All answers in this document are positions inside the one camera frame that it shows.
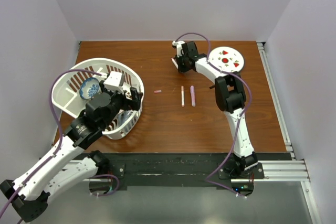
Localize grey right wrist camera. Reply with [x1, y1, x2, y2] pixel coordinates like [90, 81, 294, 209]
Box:
[172, 40, 185, 58]

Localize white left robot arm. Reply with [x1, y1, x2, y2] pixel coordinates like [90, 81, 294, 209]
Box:
[1, 87, 143, 222]

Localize purple camera cable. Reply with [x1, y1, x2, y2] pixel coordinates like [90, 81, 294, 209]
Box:
[174, 32, 254, 192]
[0, 68, 104, 224]

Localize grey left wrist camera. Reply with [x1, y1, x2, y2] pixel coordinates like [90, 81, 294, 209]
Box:
[103, 71, 125, 93]

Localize pink highlighter pen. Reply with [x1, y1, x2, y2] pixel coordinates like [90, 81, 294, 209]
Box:
[190, 86, 196, 107]

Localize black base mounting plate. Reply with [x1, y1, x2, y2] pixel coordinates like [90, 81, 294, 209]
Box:
[97, 153, 291, 190]

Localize white marker with black end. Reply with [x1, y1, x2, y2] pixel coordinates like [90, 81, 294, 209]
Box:
[171, 58, 179, 69]

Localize white watermelon pattern plate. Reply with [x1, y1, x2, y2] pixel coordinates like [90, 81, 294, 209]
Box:
[208, 46, 245, 72]

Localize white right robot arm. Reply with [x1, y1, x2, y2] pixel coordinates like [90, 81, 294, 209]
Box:
[172, 41, 258, 178]

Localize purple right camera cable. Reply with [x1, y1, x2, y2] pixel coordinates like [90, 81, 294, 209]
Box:
[174, 32, 254, 192]

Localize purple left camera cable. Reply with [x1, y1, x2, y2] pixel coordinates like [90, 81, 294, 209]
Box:
[0, 68, 104, 224]

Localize blue patterned dish in basket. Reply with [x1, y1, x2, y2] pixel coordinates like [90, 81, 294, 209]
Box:
[118, 111, 133, 126]

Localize white plastic basket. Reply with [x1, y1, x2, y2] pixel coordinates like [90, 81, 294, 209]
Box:
[51, 58, 144, 140]

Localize blue white porcelain bowl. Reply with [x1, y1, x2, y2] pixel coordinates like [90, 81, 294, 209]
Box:
[79, 77, 100, 100]

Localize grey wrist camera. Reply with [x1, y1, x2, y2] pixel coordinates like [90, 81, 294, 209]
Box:
[103, 71, 125, 93]
[172, 40, 185, 58]

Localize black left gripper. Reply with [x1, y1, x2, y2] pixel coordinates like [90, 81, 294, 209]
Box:
[100, 80, 142, 129]

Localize white thin pen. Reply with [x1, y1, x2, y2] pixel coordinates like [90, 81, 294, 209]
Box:
[181, 91, 185, 107]

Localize aluminium frame rail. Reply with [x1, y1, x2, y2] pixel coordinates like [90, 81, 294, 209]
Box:
[257, 41, 322, 224]

